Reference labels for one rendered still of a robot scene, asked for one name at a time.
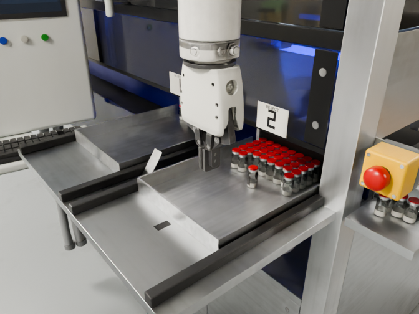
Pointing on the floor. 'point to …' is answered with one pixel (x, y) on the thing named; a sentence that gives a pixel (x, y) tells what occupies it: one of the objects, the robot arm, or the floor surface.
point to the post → (350, 142)
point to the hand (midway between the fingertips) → (209, 156)
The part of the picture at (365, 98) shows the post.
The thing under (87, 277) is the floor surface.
